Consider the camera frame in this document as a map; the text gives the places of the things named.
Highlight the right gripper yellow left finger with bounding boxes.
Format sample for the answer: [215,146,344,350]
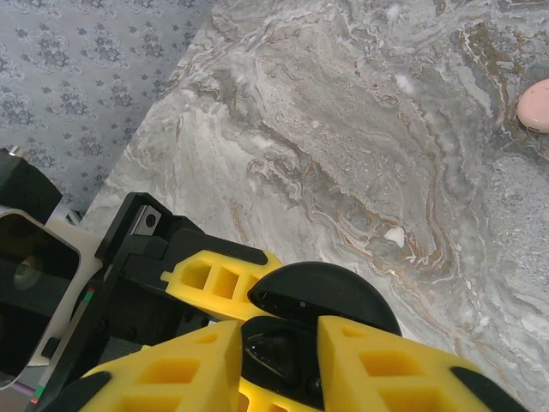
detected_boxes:
[63,319,244,412]

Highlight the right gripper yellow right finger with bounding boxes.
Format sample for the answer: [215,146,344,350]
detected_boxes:
[316,315,532,412]

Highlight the black earbud charging case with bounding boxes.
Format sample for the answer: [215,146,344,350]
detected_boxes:
[239,260,403,411]

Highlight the pink earbud charging case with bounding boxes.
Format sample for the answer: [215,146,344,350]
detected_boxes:
[516,78,549,135]

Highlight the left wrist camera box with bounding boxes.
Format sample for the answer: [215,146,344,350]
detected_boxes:
[0,209,83,387]

